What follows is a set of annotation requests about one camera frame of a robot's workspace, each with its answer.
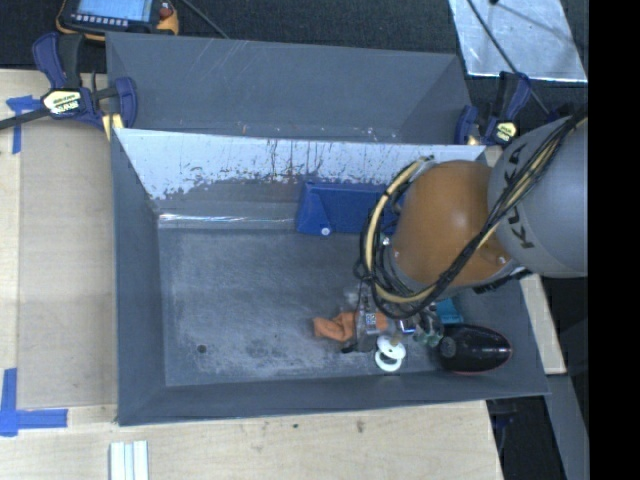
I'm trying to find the black and red oval object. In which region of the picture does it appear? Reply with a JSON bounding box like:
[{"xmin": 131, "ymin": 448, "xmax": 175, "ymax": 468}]
[{"xmin": 436, "ymin": 323, "xmax": 513, "ymax": 375}]

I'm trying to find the teal block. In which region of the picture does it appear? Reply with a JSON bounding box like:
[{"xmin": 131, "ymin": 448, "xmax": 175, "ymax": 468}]
[{"xmin": 433, "ymin": 297, "xmax": 462, "ymax": 326}]

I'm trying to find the grey metal bin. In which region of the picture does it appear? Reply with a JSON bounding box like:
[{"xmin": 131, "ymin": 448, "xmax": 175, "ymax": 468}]
[{"xmin": 103, "ymin": 31, "xmax": 552, "ymax": 427}]

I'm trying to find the black cylinder on white bracket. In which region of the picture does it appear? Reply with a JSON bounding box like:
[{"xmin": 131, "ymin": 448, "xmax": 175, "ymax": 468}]
[{"xmin": 390, "ymin": 325, "xmax": 459, "ymax": 362}]

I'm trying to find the white ring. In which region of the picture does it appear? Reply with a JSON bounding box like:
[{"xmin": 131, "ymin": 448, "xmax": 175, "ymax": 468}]
[{"xmin": 373, "ymin": 336, "xmax": 408, "ymax": 373}]

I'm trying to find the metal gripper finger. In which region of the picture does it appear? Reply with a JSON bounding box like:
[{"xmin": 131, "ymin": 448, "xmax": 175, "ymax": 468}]
[{"xmin": 342, "ymin": 311, "xmax": 384, "ymax": 355}]

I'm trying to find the blue box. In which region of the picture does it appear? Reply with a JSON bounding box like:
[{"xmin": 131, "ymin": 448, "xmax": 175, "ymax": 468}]
[{"xmin": 294, "ymin": 179, "xmax": 402, "ymax": 238}]

